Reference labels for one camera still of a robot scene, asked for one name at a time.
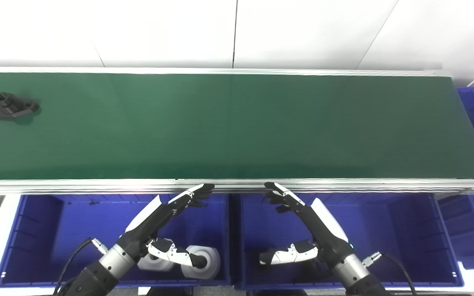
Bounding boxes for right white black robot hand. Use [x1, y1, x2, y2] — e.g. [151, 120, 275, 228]
[259, 182, 355, 268]

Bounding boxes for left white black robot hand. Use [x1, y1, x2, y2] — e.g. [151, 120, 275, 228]
[118, 183, 215, 270]

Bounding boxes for black flange part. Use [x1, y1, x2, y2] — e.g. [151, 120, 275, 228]
[0, 92, 40, 120]

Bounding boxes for white cylindrical part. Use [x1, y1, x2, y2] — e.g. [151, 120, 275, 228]
[137, 252, 176, 272]
[181, 245, 221, 280]

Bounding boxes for green conveyor belt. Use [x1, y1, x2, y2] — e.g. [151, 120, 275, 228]
[0, 67, 474, 196]

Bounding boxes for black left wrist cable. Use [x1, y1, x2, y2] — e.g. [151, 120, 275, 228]
[54, 238, 108, 296]

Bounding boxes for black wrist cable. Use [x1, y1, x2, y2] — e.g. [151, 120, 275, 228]
[362, 252, 418, 296]
[54, 238, 108, 296]

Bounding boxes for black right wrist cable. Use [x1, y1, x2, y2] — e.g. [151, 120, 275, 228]
[362, 252, 418, 296]

